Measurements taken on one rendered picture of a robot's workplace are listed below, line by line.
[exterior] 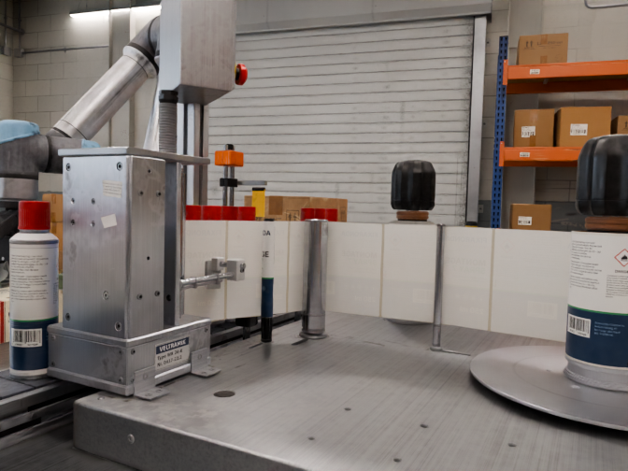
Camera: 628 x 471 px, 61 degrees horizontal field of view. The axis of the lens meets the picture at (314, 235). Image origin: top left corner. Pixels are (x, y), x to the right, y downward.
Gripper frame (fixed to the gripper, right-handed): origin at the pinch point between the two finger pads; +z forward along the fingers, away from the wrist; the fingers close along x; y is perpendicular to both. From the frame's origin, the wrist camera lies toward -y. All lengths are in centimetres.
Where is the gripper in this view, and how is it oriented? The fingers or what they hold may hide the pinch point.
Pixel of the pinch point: (6, 305)
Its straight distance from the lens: 119.2
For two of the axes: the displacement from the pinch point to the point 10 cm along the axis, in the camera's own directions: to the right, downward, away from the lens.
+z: -0.3, 10.0, 0.4
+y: 3.0, -0.3, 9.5
